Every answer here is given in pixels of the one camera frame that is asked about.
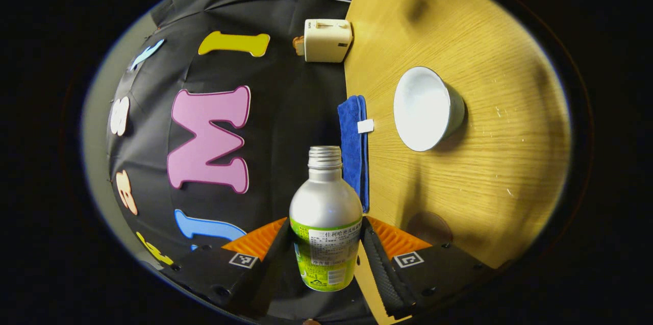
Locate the teal teacup white inside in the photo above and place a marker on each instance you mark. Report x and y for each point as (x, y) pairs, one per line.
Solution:
(423, 110)

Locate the blue folded towel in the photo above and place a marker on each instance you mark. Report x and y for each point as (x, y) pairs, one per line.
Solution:
(352, 151)

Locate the cream white toaster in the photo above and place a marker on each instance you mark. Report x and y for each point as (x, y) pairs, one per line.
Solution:
(326, 40)

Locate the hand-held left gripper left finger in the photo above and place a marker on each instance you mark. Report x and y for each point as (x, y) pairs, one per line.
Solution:
(268, 274)

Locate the brown bread slice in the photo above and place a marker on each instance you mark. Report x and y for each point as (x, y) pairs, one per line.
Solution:
(299, 45)

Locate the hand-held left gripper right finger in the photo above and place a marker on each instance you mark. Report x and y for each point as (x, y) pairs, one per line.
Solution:
(385, 279)

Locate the silver green-label water bottle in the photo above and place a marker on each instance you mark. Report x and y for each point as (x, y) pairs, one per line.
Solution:
(324, 202)

